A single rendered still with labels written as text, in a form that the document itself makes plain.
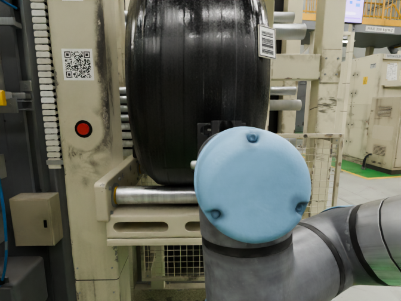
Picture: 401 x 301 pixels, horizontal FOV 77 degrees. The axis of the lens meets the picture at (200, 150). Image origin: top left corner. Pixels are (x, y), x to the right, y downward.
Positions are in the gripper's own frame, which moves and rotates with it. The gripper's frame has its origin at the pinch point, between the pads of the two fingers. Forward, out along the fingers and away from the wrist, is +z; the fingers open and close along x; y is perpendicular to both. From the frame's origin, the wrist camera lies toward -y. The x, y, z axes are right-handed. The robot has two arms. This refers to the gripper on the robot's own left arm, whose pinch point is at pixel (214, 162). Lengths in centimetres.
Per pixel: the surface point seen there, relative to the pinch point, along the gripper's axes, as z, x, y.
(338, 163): 59, -59, -7
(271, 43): -2.8, -10.3, 22.4
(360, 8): 333, -244, 195
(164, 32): -4.6, 9.1, 23.6
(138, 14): -2.4, 14.2, 27.8
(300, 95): 980, -424, 168
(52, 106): 16.1, 40.7, 13.2
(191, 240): 9.2, 4.8, -20.1
